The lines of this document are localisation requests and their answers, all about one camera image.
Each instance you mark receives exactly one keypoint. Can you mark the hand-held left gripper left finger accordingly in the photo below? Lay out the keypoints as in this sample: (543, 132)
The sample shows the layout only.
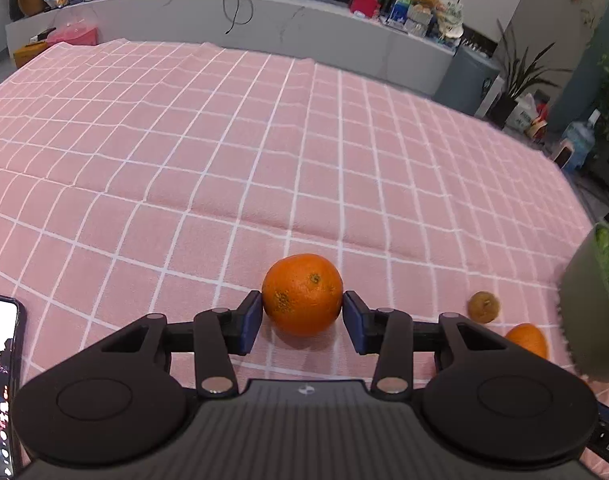
(249, 322)

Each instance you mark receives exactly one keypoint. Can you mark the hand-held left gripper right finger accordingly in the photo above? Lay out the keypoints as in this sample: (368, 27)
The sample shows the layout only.
(355, 322)

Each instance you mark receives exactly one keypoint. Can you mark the large orange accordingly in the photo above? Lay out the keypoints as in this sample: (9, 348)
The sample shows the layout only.
(302, 294)

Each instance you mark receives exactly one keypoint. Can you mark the brownish small orange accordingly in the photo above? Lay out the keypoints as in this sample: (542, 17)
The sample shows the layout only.
(483, 306)

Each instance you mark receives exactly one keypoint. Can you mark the green bowl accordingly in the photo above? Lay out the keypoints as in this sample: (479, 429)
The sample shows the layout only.
(579, 310)

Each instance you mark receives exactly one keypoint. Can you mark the pink checked tablecloth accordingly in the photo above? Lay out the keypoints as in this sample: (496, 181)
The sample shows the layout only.
(184, 160)

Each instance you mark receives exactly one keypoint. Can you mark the cucumber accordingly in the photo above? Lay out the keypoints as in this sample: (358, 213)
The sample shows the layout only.
(604, 250)

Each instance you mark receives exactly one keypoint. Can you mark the grey blue trash can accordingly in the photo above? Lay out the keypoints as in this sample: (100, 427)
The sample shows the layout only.
(467, 82)

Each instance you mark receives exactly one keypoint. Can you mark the white plastic bag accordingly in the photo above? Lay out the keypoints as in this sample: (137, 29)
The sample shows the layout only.
(523, 115)

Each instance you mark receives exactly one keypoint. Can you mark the small pink heater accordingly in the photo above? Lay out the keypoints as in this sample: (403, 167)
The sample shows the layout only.
(564, 156)

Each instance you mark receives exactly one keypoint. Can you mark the red bag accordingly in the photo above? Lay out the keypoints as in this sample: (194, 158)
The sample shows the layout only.
(540, 125)

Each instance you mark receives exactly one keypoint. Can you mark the potted long leaf plant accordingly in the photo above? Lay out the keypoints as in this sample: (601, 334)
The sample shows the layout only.
(514, 80)

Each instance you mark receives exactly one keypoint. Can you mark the blue water jug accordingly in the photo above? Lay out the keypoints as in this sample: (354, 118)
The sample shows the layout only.
(581, 140)

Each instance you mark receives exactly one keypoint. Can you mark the white marble tv cabinet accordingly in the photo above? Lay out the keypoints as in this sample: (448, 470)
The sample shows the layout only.
(159, 20)

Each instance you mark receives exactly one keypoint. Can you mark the red box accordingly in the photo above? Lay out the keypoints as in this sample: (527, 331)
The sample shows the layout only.
(364, 4)

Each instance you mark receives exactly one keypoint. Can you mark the pink plastic box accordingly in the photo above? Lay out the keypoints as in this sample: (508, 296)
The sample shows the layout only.
(74, 35)

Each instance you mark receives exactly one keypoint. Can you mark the orange wooden box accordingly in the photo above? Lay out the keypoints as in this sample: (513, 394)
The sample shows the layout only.
(29, 55)

